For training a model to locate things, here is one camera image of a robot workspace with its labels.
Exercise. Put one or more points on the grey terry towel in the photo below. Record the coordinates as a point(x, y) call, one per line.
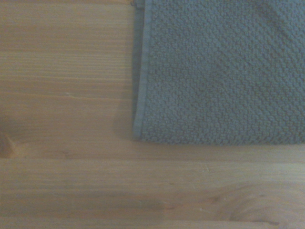
point(219, 71)

